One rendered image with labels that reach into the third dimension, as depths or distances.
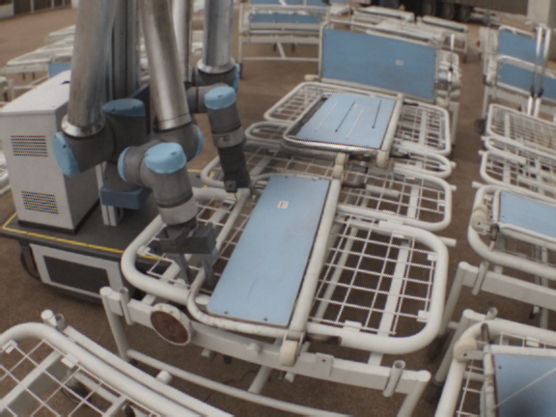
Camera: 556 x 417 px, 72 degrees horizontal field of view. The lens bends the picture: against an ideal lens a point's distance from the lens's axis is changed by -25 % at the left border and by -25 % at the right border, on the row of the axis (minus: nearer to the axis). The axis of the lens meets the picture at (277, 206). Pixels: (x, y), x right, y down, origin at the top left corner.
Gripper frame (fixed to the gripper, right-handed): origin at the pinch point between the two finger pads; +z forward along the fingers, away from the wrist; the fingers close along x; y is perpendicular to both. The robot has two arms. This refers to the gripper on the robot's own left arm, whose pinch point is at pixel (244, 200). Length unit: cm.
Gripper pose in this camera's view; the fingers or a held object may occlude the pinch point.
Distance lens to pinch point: 154.7
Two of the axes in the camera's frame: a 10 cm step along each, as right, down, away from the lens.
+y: -2.1, 5.0, -8.4
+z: 1.6, 8.7, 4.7
